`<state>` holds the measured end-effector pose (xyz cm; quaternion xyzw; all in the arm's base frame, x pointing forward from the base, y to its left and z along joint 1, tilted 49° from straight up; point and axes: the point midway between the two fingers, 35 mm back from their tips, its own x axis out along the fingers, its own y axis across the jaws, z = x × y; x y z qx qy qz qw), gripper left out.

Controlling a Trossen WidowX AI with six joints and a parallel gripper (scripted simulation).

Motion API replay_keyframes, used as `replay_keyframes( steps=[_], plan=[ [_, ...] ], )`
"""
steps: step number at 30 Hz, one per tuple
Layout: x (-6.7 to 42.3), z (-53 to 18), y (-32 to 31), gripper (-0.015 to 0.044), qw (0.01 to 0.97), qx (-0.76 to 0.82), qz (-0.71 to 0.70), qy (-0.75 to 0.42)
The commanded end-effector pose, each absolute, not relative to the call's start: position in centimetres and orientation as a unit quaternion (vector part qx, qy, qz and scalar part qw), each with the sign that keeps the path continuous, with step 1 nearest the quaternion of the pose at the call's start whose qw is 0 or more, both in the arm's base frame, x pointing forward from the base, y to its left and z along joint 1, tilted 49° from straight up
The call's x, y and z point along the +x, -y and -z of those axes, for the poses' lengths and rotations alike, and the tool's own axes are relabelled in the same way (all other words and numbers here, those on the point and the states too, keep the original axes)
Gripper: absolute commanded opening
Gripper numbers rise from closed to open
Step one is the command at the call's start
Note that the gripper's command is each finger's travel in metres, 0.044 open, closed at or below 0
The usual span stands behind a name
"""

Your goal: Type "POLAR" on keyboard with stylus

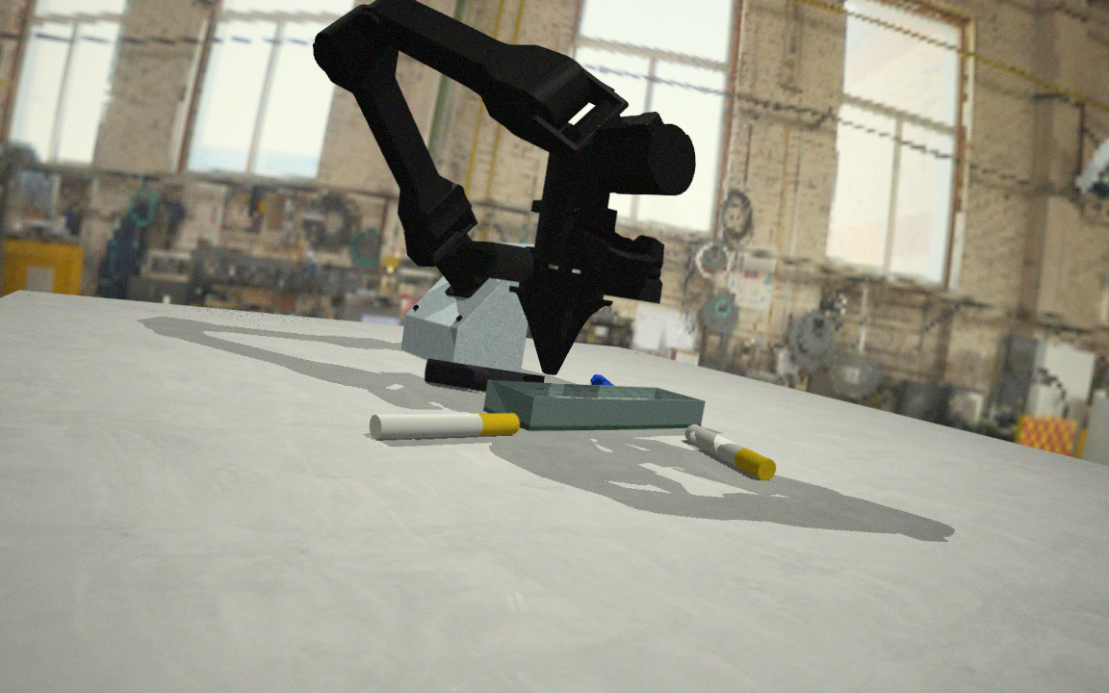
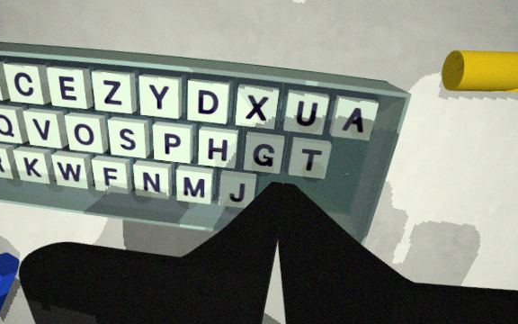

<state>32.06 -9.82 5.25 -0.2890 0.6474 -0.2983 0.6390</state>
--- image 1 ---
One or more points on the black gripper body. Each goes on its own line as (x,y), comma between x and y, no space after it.
(530,265)

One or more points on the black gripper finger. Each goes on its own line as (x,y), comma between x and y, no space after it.
(545,313)
(574,319)

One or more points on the white and yellow cylinder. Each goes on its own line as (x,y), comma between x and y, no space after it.
(434,426)
(745,459)

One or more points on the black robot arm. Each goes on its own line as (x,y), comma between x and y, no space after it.
(532,91)

